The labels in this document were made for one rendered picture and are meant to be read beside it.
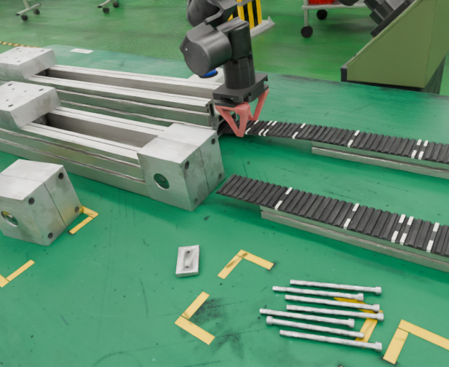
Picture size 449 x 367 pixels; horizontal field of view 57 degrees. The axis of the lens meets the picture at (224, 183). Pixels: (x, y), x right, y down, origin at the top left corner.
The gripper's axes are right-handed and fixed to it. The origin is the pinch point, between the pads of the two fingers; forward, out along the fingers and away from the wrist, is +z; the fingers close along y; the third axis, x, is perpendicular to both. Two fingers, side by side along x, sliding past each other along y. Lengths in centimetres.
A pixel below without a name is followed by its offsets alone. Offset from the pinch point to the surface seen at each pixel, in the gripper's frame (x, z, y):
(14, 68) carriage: -65, -9, 6
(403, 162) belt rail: 30.0, 1.2, 1.2
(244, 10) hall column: -170, 54, -274
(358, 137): 22.0, -1.0, -0.9
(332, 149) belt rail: 18.2, 1.0, 1.2
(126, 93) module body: -26.4, -6.3, 4.8
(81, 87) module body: -41.1, -6.3, 4.8
